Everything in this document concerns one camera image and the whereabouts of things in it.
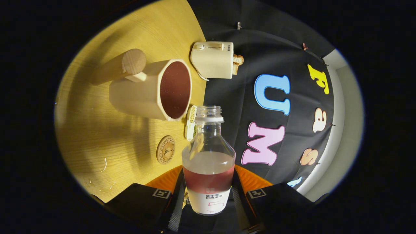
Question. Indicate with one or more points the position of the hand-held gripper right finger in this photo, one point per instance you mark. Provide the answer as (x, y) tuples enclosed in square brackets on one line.
[(279, 204)]

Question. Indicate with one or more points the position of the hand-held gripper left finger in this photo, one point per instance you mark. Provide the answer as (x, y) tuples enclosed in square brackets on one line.
[(143, 201)]

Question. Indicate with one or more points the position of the round wooden coaster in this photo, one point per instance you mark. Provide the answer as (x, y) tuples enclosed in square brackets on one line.
[(165, 150)]

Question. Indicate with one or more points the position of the clear juice bottle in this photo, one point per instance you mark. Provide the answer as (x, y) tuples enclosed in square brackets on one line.
[(208, 182)]

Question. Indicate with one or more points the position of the wooden table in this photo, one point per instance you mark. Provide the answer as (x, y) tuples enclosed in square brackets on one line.
[(97, 136)]

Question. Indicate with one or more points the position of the small white rectangular dish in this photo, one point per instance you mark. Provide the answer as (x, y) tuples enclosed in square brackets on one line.
[(191, 123)]

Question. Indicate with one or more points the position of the black backdrop cloth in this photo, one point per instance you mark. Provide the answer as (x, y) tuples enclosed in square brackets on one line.
[(234, 97)]

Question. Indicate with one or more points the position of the toast slice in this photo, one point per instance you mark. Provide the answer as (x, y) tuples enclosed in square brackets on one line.
[(236, 69), (239, 60)]

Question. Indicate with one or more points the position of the cream toaster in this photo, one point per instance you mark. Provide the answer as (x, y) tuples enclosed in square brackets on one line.
[(211, 61)]

